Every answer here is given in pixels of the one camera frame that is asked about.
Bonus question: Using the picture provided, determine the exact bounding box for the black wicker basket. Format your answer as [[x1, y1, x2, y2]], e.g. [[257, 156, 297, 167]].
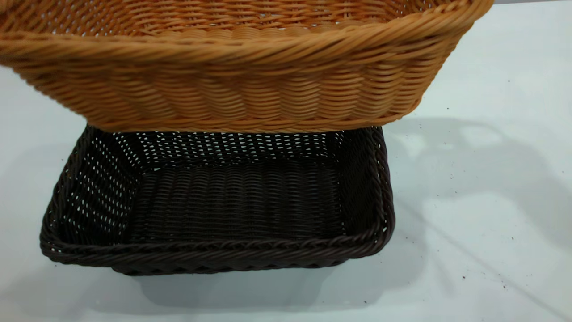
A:
[[39, 125, 396, 276]]

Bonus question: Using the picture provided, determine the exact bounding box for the orange wicker basket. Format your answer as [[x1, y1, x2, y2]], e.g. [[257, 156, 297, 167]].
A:
[[0, 0, 495, 134]]

